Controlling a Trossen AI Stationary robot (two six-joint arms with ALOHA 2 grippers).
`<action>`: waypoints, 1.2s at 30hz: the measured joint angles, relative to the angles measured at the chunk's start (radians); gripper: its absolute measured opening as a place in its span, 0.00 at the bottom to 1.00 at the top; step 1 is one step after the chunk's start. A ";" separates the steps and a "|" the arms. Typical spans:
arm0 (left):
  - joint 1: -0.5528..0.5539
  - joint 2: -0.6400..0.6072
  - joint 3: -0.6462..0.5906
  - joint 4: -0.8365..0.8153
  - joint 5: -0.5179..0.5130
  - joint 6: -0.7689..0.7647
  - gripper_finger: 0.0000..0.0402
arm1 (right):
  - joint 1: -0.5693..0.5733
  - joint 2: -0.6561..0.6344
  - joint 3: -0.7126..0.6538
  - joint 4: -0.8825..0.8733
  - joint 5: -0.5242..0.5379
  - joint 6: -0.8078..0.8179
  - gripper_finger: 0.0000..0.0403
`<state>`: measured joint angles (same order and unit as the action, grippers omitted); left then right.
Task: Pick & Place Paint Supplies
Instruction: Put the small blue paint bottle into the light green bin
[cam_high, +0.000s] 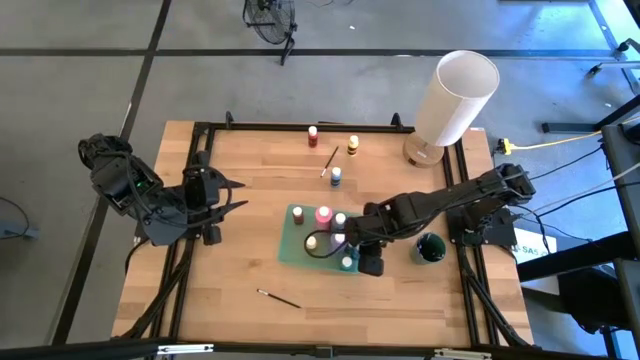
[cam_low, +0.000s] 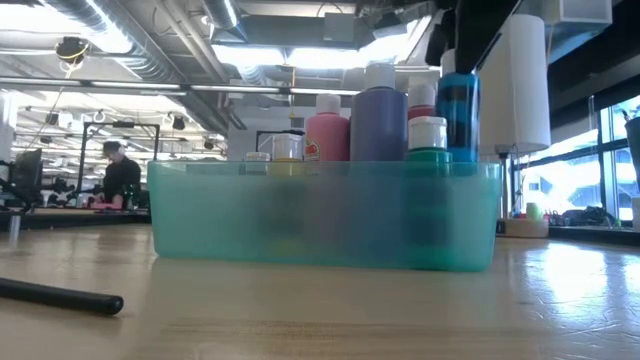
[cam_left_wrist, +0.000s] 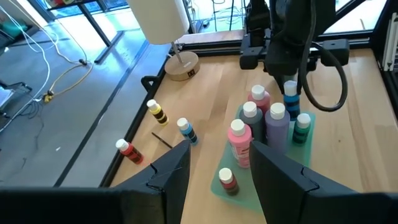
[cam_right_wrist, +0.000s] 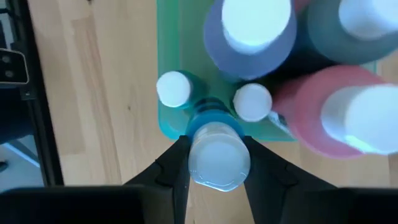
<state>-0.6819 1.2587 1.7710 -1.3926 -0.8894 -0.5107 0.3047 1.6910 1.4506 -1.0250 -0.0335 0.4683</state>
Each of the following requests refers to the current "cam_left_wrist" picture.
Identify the large pink paint bottle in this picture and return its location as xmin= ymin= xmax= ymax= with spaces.
xmin=226 ymin=118 xmax=253 ymax=169

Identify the table lamp with white shade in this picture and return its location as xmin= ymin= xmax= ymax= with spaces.
xmin=126 ymin=0 xmax=200 ymax=82

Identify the black paint brush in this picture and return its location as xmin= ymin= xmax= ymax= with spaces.
xmin=151 ymin=132 xmax=174 ymax=149

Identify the silver frame bracket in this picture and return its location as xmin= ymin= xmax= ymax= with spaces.
xmin=382 ymin=12 xmax=398 ymax=72

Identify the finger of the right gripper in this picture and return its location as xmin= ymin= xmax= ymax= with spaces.
xmin=273 ymin=72 xmax=289 ymax=94
xmin=287 ymin=72 xmax=302 ymax=94

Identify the large purple paint bottle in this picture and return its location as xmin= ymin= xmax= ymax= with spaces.
xmin=264 ymin=102 xmax=291 ymax=153

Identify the yellow extension cord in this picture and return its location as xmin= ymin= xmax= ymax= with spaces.
xmin=42 ymin=60 xmax=95 ymax=104

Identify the small teal green paint bottle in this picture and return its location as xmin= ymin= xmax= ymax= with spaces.
xmin=292 ymin=113 xmax=312 ymax=146

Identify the translucent teal plastic bin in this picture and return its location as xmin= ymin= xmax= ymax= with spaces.
xmin=210 ymin=104 xmax=317 ymax=215

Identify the large grey paint bottle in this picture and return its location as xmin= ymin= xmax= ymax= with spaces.
xmin=238 ymin=101 xmax=265 ymax=142

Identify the small blue paint bottle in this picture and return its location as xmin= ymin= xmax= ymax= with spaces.
xmin=176 ymin=117 xmax=199 ymax=146
xmin=283 ymin=80 xmax=302 ymax=121

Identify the small red paint bottle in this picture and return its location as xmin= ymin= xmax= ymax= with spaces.
xmin=218 ymin=167 xmax=240 ymax=196
xmin=115 ymin=138 xmax=144 ymax=165

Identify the large red paint bottle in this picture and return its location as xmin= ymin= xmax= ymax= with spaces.
xmin=248 ymin=84 xmax=271 ymax=116

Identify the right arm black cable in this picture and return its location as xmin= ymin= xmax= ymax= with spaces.
xmin=298 ymin=0 xmax=349 ymax=113

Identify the small yellow paint bottle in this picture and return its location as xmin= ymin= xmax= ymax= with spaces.
xmin=146 ymin=98 xmax=170 ymax=126

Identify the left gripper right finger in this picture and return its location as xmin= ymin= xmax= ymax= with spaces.
xmin=249 ymin=140 xmax=398 ymax=224

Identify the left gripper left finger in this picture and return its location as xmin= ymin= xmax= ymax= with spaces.
xmin=0 ymin=139 xmax=192 ymax=224

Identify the white cable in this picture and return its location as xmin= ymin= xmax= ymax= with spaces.
xmin=0 ymin=0 xmax=83 ymax=103

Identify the black desk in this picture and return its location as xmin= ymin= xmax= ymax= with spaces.
xmin=46 ymin=0 xmax=130 ymax=65

